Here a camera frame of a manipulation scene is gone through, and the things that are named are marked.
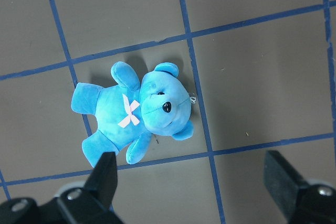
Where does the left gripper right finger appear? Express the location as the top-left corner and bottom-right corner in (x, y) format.
(264, 150), (335, 223)

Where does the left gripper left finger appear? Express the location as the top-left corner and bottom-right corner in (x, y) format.
(57, 152), (118, 223)

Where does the blue plush teddy bear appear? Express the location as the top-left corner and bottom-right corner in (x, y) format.
(71, 61), (194, 167)

